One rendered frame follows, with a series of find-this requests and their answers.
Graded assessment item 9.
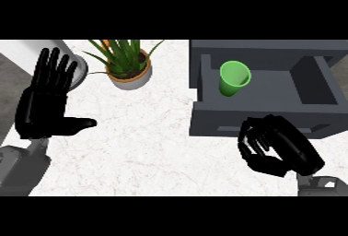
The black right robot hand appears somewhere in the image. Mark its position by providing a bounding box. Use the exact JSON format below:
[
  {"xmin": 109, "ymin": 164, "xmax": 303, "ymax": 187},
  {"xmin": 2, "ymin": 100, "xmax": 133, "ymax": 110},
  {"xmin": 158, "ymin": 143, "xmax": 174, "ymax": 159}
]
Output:
[{"xmin": 236, "ymin": 113, "xmax": 326, "ymax": 179}]

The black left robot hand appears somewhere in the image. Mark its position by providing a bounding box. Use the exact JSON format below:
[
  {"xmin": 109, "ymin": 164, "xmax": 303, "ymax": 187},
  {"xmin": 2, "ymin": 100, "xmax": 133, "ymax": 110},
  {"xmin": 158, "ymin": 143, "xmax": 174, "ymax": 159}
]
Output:
[{"xmin": 13, "ymin": 46, "xmax": 98, "ymax": 140}]

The dark grey open drawer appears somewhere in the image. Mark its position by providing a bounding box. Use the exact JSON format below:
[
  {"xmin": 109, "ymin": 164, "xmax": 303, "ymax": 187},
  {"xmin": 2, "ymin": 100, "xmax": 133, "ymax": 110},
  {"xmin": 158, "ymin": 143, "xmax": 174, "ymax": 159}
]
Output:
[{"xmin": 195, "ymin": 53, "xmax": 339, "ymax": 106}]

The dark grey drawer front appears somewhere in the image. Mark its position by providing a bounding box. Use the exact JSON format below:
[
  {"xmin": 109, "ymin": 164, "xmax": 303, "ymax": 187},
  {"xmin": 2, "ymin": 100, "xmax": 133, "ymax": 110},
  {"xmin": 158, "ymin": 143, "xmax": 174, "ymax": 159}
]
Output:
[{"xmin": 187, "ymin": 100, "xmax": 348, "ymax": 140}]

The green cup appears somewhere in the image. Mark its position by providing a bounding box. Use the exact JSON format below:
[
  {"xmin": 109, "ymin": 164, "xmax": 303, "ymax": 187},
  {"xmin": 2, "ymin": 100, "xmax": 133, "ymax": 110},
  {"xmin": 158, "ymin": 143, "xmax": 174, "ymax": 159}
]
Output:
[{"xmin": 217, "ymin": 60, "xmax": 252, "ymax": 98}]

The white round appliance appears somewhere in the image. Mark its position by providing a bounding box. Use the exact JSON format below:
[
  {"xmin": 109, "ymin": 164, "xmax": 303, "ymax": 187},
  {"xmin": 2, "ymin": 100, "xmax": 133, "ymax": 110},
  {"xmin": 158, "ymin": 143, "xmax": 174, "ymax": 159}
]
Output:
[{"xmin": 0, "ymin": 40, "xmax": 90, "ymax": 92}]

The green plant in white pot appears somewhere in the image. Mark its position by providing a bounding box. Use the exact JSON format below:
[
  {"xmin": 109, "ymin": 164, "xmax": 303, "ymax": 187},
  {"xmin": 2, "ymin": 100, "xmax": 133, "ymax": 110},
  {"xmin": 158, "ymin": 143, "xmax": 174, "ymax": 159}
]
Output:
[{"xmin": 81, "ymin": 40, "xmax": 165, "ymax": 91}]

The dark grey cabinet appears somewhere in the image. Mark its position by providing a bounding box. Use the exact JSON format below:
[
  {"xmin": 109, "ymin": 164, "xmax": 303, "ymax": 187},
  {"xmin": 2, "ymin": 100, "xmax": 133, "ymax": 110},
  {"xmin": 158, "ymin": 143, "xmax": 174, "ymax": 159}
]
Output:
[{"xmin": 189, "ymin": 40, "xmax": 348, "ymax": 90}]

